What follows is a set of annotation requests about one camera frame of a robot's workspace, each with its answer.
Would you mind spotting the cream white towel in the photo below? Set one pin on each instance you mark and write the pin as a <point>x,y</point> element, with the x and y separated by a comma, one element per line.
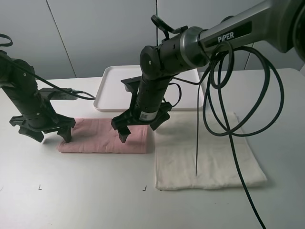
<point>188,156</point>

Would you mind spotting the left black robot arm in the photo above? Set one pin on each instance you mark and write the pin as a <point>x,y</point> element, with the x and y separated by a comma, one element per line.
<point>16,74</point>

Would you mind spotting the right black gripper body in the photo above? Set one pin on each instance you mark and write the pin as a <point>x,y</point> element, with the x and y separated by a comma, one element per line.
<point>146,104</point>

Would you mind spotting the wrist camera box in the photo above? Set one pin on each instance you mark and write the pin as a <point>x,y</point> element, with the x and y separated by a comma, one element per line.
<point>54,94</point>
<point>132,84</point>

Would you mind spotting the white rectangular plastic tray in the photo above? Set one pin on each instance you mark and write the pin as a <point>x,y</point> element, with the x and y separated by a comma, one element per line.
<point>112,96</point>

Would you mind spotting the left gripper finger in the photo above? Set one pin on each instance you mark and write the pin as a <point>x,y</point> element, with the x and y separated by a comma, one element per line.
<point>65,133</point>
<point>37,136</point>

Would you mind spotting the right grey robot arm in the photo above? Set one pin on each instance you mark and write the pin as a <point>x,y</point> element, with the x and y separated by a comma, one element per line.
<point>281,23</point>

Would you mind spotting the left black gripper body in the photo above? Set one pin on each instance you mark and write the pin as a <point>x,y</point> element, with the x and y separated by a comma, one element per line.
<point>37,113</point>

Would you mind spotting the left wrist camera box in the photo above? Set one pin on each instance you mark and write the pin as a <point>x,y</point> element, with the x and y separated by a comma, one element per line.
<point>54,94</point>

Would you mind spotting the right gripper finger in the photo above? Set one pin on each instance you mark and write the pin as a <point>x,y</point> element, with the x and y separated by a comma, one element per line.
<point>161,118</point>
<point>123,132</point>

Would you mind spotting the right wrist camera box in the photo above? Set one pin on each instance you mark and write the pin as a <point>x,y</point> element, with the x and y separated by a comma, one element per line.
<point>132,84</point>

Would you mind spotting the pink towel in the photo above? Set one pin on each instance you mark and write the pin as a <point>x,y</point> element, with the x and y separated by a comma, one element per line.
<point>96,135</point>

